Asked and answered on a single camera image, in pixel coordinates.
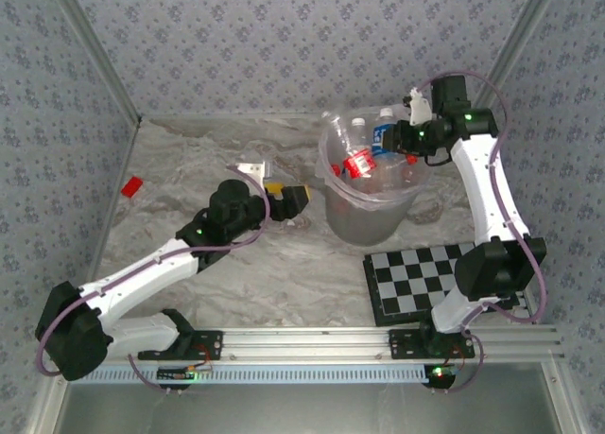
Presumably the white cap blue label bottle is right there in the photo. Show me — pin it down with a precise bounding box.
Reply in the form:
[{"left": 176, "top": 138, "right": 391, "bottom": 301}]
[{"left": 372, "top": 107, "right": 403, "bottom": 157}]

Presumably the white cap ribbed water bottle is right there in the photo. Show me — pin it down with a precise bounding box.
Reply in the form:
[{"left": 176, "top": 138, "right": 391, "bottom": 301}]
[{"left": 348, "top": 115, "right": 375, "bottom": 156}]

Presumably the short bottle red label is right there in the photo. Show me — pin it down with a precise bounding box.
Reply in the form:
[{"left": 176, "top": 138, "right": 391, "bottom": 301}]
[{"left": 340, "top": 149, "right": 418, "bottom": 181}]

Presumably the translucent grey bin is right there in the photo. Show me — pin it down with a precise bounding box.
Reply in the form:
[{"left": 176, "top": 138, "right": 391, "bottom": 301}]
[{"left": 316, "top": 105, "right": 426, "bottom": 246}]

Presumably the red block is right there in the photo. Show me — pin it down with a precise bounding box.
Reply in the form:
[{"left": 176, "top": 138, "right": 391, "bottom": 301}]
[{"left": 120, "top": 175, "right": 145, "bottom": 199}]

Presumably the black white checkerboard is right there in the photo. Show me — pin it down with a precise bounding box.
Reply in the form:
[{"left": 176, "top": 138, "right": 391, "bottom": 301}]
[{"left": 362, "top": 242, "right": 533, "bottom": 327}]

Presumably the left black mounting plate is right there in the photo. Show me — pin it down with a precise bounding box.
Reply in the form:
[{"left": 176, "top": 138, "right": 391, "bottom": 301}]
[{"left": 137, "top": 329, "right": 224, "bottom": 362}]

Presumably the black mounting plate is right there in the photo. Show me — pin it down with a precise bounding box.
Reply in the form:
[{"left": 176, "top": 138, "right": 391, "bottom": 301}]
[
  {"left": 388, "top": 328, "right": 476, "bottom": 360},
  {"left": 137, "top": 329, "right": 224, "bottom": 362}
]

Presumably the left circuit board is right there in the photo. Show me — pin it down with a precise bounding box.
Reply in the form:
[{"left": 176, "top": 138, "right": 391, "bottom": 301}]
[{"left": 157, "top": 365, "right": 213, "bottom": 384}]

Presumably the circuit board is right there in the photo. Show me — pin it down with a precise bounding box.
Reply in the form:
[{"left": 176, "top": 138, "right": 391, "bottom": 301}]
[
  {"left": 157, "top": 365, "right": 213, "bottom": 384},
  {"left": 423, "top": 363, "right": 458, "bottom": 391}
]

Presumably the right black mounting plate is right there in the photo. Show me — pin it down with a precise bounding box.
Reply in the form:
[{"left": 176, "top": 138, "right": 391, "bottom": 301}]
[{"left": 388, "top": 328, "right": 476, "bottom": 360}]

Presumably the grey metal panel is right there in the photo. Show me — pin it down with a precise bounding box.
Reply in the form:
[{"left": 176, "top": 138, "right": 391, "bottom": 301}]
[{"left": 56, "top": 384, "right": 563, "bottom": 434}]

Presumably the right circuit board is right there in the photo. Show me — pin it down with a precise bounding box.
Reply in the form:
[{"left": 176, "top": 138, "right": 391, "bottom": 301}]
[{"left": 423, "top": 363, "right": 458, "bottom": 391}]

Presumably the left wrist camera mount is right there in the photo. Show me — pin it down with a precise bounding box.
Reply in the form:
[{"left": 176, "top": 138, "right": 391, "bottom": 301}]
[{"left": 237, "top": 162, "right": 275, "bottom": 181}]

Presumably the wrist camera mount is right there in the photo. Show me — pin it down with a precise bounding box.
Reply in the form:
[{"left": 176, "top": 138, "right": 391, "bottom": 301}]
[
  {"left": 403, "top": 86, "right": 432, "bottom": 127},
  {"left": 237, "top": 162, "right": 275, "bottom": 181}
]

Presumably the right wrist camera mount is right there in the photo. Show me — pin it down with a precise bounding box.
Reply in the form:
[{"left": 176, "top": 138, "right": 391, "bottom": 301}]
[{"left": 403, "top": 86, "right": 432, "bottom": 127}]

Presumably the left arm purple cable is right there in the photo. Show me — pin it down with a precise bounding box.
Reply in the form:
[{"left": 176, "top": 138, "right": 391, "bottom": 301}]
[{"left": 36, "top": 165, "right": 272, "bottom": 397}]

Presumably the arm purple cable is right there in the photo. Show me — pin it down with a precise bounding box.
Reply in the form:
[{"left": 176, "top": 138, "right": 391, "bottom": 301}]
[
  {"left": 36, "top": 165, "right": 272, "bottom": 397},
  {"left": 418, "top": 70, "right": 548, "bottom": 396}
]

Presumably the right aluminium frame post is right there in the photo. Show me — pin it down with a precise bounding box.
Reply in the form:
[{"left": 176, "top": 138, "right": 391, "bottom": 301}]
[{"left": 472, "top": 0, "right": 564, "bottom": 109}]

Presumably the aluminium frame post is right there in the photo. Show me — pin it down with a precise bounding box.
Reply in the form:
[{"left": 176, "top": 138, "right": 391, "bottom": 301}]
[
  {"left": 46, "top": 0, "right": 143, "bottom": 123},
  {"left": 472, "top": 0, "right": 564, "bottom": 109}
]

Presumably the left aluminium side rail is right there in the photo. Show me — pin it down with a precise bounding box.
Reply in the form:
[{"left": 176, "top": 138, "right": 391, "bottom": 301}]
[{"left": 88, "top": 115, "right": 144, "bottom": 285}]

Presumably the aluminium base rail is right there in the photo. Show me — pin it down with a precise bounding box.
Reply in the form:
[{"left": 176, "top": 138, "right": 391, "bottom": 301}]
[{"left": 108, "top": 324, "right": 566, "bottom": 365}]

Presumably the slotted cable duct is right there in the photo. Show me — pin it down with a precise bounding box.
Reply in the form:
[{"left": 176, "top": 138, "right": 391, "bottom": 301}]
[{"left": 94, "top": 363, "right": 434, "bottom": 386}]

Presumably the left aluminium frame post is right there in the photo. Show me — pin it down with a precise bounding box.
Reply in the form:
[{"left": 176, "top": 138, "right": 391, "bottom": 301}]
[{"left": 46, "top": 0, "right": 143, "bottom": 123}]

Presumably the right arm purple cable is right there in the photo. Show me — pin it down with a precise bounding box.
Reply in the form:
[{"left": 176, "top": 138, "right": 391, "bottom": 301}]
[{"left": 418, "top": 70, "right": 548, "bottom": 396}]

